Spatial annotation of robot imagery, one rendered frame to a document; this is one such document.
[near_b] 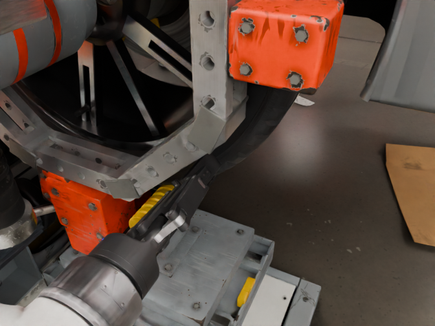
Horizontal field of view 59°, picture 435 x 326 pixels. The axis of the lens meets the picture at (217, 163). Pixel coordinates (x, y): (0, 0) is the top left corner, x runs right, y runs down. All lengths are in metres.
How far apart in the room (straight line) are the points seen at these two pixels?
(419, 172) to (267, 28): 1.44
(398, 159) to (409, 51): 1.29
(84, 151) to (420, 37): 0.51
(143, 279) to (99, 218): 0.27
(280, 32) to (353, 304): 0.97
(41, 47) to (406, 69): 0.42
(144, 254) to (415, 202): 1.29
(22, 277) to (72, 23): 0.86
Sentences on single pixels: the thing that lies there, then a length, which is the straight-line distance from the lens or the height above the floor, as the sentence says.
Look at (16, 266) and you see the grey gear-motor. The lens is 1.25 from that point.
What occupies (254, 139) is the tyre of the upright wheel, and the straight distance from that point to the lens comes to 0.52.
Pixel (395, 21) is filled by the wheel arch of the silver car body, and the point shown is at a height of 0.85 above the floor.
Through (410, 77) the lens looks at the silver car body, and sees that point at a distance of 0.52.
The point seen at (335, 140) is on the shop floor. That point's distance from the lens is 1.83.
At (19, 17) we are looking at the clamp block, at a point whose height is 0.91.
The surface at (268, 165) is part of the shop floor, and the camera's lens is 1.62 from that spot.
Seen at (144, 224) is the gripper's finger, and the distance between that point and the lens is 0.45.
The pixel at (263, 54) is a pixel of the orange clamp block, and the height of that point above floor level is 0.85.
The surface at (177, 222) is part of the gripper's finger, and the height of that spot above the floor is 0.68.
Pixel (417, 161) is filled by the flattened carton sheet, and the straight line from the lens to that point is 1.80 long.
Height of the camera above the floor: 0.98
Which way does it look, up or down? 38 degrees down
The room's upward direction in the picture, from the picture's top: straight up
